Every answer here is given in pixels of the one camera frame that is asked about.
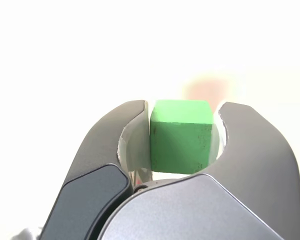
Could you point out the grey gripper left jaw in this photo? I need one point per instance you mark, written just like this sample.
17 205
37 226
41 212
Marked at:
100 155

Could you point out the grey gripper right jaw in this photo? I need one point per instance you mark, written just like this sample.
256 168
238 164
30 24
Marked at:
240 187

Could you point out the green cube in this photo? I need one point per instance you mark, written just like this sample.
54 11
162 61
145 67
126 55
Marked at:
180 140

